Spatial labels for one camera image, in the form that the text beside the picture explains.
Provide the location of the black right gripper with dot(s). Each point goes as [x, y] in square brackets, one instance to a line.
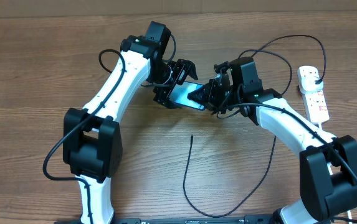
[209, 91]

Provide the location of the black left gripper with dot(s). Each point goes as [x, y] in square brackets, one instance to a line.
[162, 95]

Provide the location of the blue Galaxy smartphone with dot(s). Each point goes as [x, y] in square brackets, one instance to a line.
[179, 95]

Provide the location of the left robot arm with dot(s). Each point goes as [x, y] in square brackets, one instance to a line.
[92, 145]

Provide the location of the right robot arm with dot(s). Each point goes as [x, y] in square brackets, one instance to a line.
[328, 164]

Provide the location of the white charger plug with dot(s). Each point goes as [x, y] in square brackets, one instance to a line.
[310, 85]

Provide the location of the white power strip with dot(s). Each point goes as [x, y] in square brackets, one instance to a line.
[314, 103]

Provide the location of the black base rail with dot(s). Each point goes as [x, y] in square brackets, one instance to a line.
[247, 219]

